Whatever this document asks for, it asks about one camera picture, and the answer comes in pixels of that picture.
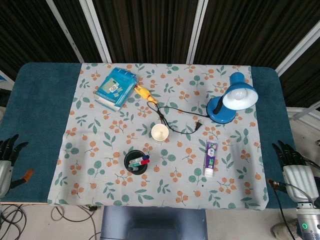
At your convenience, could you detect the purple toothpaste tube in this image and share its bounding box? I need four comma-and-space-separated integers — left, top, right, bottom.
203, 139, 220, 178

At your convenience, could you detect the blue marker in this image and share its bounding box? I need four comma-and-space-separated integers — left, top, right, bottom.
129, 154, 151, 163

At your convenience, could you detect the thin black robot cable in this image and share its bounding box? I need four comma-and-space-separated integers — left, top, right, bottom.
273, 184, 296, 240

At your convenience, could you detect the grey white shoe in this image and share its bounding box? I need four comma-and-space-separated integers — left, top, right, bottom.
271, 221, 300, 240

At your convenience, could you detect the white paper cup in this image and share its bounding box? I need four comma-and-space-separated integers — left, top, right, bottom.
150, 123, 170, 143

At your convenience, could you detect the grey floor cable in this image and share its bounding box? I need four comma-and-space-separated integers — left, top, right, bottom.
50, 204, 101, 237

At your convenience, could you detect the yellow rubber chicken toy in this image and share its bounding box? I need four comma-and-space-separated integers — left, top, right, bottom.
133, 84, 159, 105

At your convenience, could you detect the black lamp power cable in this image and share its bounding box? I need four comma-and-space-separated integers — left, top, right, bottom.
146, 99, 210, 135

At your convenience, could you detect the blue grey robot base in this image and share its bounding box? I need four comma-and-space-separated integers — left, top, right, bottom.
99, 206, 208, 240

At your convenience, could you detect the floral print tablecloth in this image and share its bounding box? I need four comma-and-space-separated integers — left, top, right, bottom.
47, 62, 270, 210

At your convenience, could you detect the teal felt table mat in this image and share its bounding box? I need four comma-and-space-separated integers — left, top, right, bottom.
0, 62, 297, 210

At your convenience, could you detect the blue tissue pack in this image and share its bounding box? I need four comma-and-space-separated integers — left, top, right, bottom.
94, 66, 139, 112

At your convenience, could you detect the blue desk lamp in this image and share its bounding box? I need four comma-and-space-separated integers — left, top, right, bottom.
206, 71, 259, 124

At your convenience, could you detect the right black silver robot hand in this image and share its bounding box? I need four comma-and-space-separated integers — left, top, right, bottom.
267, 139, 318, 204

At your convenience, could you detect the black mesh pen holder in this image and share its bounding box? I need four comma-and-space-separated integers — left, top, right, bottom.
123, 149, 151, 176

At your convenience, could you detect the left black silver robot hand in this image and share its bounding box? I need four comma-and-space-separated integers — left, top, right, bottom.
0, 133, 35, 199

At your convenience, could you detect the white aluminium frame post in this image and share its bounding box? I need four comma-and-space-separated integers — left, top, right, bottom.
46, 0, 84, 63
79, 0, 113, 63
186, 0, 209, 64
275, 31, 320, 76

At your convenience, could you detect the black floor cable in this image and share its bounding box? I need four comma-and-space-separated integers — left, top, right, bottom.
0, 203, 28, 240

